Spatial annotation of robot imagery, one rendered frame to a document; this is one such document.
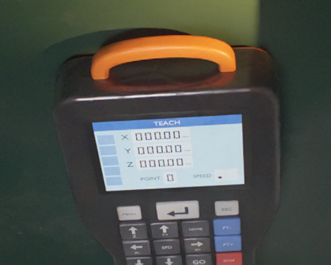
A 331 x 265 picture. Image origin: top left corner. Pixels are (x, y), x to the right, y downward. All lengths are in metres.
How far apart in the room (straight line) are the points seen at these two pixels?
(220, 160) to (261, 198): 0.03
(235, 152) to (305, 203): 0.08
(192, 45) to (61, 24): 0.05
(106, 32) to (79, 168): 0.06
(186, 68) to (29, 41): 0.06
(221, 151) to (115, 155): 0.04
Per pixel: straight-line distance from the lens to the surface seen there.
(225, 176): 0.41
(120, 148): 0.39
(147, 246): 0.45
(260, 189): 0.42
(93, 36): 0.39
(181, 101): 0.37
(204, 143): 0.39
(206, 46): 0.37
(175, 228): 0.44
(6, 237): 0.50
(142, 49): 0.37
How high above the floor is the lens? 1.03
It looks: 41 degrees down
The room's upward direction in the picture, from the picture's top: 180 degrees clockwise
